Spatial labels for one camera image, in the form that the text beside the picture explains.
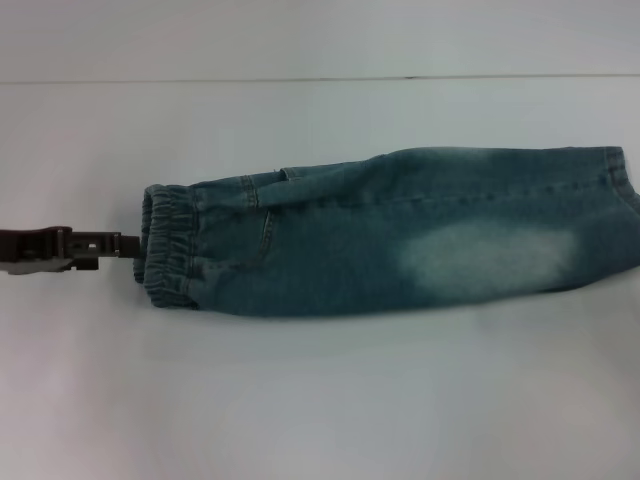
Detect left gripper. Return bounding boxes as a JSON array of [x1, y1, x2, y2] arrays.
[[0, 225, 142, 277]]

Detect blue denim shorts cartoon print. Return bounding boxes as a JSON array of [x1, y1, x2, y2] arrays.
[[132, 144, 640, 319]]

